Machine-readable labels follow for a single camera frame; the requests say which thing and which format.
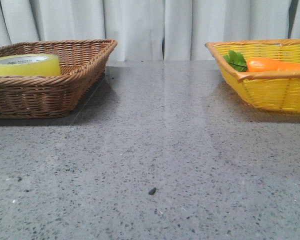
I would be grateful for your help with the yellow tape roll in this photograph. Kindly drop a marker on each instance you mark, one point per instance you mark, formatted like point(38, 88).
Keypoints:
point(30, 65)

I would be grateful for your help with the small black debris piece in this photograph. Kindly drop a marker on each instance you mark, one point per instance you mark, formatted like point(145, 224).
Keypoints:
point(152, 191)

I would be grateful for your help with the brown wicker basket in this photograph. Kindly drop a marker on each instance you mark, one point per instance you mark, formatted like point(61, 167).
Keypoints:
point(82, 63)

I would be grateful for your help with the white curtain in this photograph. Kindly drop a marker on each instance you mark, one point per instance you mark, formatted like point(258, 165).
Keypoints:
point(157, 30)

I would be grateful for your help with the orange toy carrot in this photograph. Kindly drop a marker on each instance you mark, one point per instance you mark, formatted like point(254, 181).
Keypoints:
point(258, 64)

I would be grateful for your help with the yellow woven basket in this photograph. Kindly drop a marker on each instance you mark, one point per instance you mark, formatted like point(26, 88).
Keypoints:
point(269, 90)

